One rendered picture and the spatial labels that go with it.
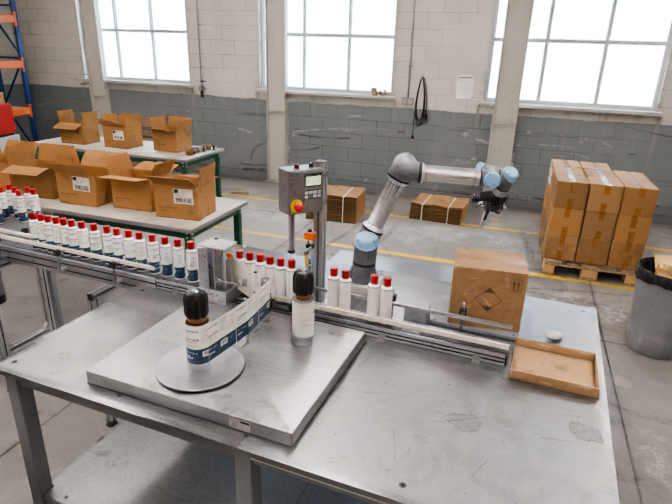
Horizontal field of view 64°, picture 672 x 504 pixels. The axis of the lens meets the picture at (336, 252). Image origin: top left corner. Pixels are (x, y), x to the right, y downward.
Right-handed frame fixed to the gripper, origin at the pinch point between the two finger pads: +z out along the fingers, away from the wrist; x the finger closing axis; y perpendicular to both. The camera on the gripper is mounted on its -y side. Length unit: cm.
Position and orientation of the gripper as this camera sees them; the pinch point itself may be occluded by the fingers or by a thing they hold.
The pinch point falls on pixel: (478, 216)
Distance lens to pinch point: 289.4
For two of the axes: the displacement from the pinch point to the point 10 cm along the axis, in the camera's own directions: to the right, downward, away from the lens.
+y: 9.8, 1.6, 1.0
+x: 0.7, -8.1, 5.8
